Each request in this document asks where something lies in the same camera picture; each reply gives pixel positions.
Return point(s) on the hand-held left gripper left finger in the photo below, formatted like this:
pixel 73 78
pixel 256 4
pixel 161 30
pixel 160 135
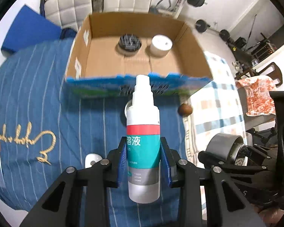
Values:
pixel 122 163

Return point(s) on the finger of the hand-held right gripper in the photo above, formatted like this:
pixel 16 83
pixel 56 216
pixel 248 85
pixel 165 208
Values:
pixel 243 168

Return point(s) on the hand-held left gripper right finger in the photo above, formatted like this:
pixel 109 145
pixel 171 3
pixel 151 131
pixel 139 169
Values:
pixel 166 163

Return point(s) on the white spray bottle teal label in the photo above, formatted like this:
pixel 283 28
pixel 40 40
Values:
pixel 143 144

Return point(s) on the grey cylindrical can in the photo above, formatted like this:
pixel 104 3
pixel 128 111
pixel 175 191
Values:
pixel 223 145

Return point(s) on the cardboard box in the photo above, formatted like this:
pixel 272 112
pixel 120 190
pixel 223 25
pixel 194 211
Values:
pixel 123 63

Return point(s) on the person's right hand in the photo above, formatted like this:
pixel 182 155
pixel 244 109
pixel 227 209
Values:
pixel 271 217

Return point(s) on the small white plastic device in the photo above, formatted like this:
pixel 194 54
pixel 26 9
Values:
pixel 92 159

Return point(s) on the orange patterned cloth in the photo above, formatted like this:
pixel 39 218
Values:
pixel 258 94

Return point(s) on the brown round nut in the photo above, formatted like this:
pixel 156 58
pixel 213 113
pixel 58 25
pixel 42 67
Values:
pixel 185 110

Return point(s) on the checked pastel blanket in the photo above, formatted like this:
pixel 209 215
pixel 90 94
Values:
pixel 215 108

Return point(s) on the wooden chair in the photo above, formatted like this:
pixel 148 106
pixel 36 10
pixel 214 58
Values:
pixel 273 71

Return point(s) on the blue striped blanket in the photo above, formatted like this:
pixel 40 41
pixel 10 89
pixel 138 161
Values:
pixel 42 104

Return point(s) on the black metal rack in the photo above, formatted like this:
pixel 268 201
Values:
pixel 262 48

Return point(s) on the white round jar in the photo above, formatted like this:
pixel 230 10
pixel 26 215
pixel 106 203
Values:
pixel 160 45

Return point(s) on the black spiky round brush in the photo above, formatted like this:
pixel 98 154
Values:
pixel 129 43

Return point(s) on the blue foam mat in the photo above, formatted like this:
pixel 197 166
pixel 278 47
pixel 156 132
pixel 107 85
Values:
pixel 28 32

